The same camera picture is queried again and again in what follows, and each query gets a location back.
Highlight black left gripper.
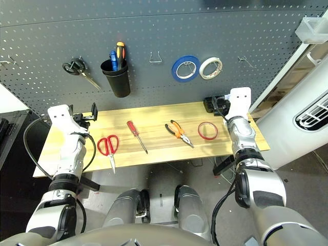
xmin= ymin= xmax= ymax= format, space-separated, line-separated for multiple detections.
xmin=72 ymin=102 xmax=99 ymax=130

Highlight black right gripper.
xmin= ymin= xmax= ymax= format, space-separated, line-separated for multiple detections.
xmin=211 ymin=95 xmax=231 ymax=117

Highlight red tape roll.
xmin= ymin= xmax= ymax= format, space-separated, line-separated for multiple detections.
xmin=197 ymin=121 xmax=219 ymax=141

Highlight red handled screwdriver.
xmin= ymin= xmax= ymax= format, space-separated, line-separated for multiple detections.
xmin=126 ymin=120 xmax=149 ymax=154

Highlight orange black pliers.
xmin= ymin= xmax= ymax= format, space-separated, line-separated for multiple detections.
xmin=165 ymin=119 xmax=195 ymax=149

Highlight red handled scissors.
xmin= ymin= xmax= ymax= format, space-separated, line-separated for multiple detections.
xmin=96 ymin=135 xmax=120 ymax=174

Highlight black ribbed box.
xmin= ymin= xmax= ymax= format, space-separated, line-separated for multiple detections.
xmin=203 ymin=96 xmax=213 ymax=113

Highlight black plastic cup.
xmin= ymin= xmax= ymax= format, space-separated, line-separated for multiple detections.
xmin=100 ymin=58 xmax=131 ymax=98

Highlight white tape roll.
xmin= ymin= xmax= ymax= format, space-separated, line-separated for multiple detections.
xmin=199 ymin=57 xmax=223 ymax=80

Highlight blue tape roll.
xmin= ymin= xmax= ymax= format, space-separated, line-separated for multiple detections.
xmin=171 ymin=54 xmax=201 ymax=83

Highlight orange black screwdriver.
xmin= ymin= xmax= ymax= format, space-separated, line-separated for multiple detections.
xmin=115 ymin=42 xmax=126 ymax=70

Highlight white housing with vent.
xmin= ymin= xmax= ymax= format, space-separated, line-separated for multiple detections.
xmin=256 ymin=61 xmax=328 ymax=170

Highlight black equipment case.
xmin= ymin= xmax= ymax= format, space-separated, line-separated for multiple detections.
xmin=0 ymin=109 xmax=34 ymax=170

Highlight silver left robot leg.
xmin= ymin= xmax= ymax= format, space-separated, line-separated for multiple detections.
xmin=102 ymin=188 xmax=152 ymax=229

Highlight silver robot leg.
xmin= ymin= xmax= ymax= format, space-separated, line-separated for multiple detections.
xmin=174 ymin=184 xmax=210 ymax=241
xmin=102 ymin=188 xmax=152 ymax=229

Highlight silver right robot leg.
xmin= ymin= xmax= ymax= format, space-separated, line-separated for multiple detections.
xmin=174 ymin=184 xmax=210 ymax=241

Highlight white plastic bin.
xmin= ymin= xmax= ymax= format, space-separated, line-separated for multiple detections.
xmin=294 ymin=16 xmax=328 ymax=44

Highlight grey robot torso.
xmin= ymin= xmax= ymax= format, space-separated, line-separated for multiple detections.
xmin=0 ymin=222 xmax=213 ymax=246

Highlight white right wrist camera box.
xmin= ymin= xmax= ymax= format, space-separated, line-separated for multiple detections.
xmin=229 ymin=87 xmax=252 ymax=121

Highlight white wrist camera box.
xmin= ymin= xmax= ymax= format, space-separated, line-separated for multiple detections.
xmin=47 ymin=104 xmax=89 ymax=136
xmin=229 ymin=87 xmax=252 ymax=121

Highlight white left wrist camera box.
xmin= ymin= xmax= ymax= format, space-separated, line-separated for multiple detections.
xmin=47 ymin=104 xmax=89 ymax=136

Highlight black handled scissors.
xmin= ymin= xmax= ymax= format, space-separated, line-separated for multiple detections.
xmin=62 ymin=57 xmax=103 ymax=91

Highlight blue handled screwdriver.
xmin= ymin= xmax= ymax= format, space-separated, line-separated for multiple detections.
xmin=109 ymin=50 xmax=119 ymax=72

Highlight black table bracket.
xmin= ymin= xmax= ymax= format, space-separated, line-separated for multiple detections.
xmin=213 ymin=155 xmax=235 ymax=176
xmin=79 ymin=176 xmax=100 ymax=192

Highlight white shelf frame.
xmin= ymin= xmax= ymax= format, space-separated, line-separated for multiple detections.
xmin=248 ymin=42 xmax=328 ymax=115

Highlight silver wire pliers holder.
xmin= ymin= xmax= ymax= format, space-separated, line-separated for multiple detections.
xmin=149 ymin=51 xmax=164 ymax=64

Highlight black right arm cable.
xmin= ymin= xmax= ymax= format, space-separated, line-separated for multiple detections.
xmin=210 ymin=97 xmax=239 ymax=246

